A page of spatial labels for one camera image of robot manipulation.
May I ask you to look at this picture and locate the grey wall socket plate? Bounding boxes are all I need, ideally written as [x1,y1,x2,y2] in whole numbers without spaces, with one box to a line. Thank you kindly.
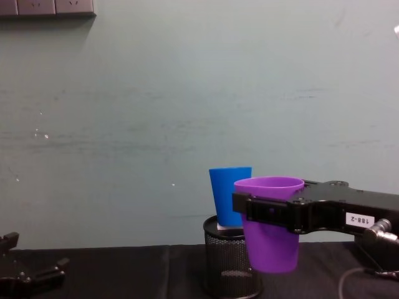
[0,0,19,16]
[17,0,57,16]
[55,0,97,17]

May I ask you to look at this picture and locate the purple plastic cup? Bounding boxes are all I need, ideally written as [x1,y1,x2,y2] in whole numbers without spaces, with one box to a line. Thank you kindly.
[233,176,305,275]

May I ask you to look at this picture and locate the blue plastic cup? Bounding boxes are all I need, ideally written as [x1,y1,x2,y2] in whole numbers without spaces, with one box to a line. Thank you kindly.
[208,166,254,228]

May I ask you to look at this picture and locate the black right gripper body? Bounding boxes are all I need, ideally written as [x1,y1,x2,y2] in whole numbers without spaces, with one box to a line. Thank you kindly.
[292,181,399,235]

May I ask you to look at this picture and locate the black table cloth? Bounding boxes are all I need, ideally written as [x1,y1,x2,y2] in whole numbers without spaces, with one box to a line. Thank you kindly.
[0,242,399,299]

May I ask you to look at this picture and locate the thin cable with silver plug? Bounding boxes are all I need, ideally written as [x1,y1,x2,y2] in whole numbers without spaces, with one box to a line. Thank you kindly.
[339,218,399,299]

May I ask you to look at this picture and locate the black mesh pen holder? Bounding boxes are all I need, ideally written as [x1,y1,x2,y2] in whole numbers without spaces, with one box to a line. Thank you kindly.
[203,214,263,299]

